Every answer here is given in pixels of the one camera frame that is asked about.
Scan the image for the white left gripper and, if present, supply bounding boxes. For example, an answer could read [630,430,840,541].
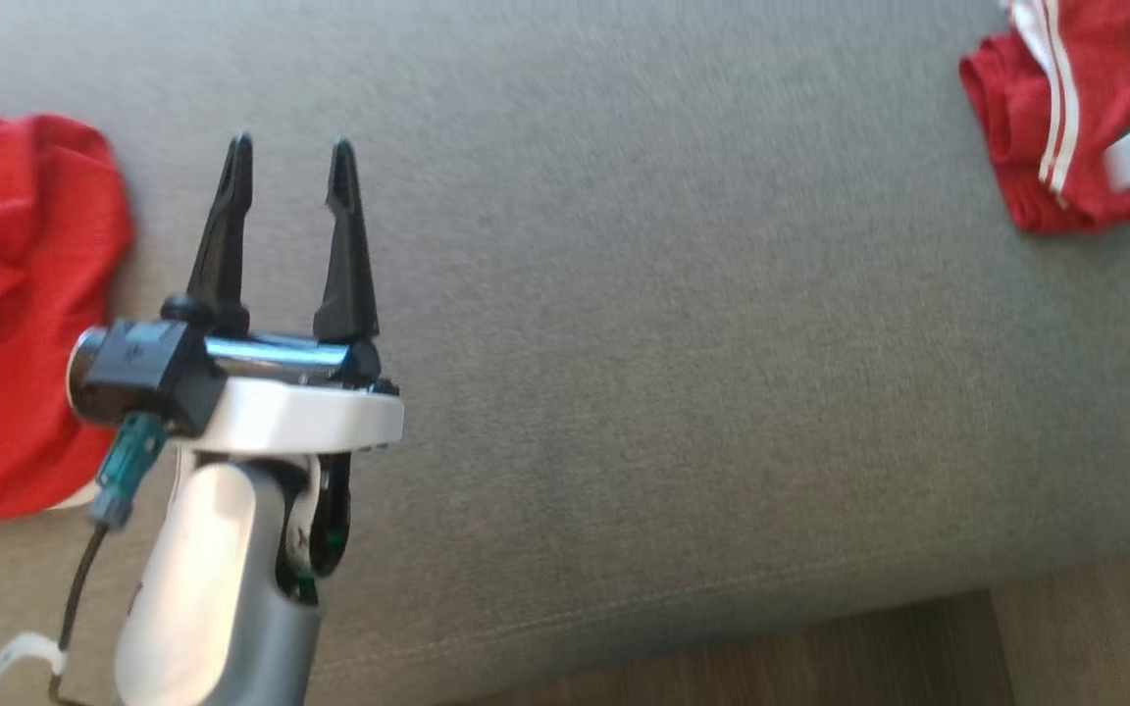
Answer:
[187,134,405,457]

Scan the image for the red shorts with white stripes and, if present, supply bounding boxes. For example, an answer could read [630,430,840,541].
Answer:
[957,0,1130,234]

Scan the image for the red Bulls 23 shorts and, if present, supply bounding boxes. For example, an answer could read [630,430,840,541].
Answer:
[0,94,134,526]

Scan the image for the large grey sofa seat cushion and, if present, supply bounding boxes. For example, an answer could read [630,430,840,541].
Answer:
[0,0,1130,706]

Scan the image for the white cable label tag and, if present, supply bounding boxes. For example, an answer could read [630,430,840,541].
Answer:
[0,632,68,702]

